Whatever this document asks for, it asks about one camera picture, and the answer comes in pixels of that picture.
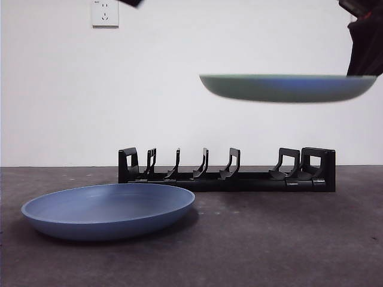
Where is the green round plate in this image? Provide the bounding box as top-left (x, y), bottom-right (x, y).
top-left (199, 73), bottom-right (378, 103)

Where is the blue round plate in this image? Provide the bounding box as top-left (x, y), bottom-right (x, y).
top-left (20, 183), bottom-right (196, 242)

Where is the black plate rack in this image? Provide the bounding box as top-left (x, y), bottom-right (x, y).
top-left (117, 147), bottom-right (336, 193)

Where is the white wall socket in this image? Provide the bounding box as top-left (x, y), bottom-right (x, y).
top-left (92, 0), bottom-right (120, 29)

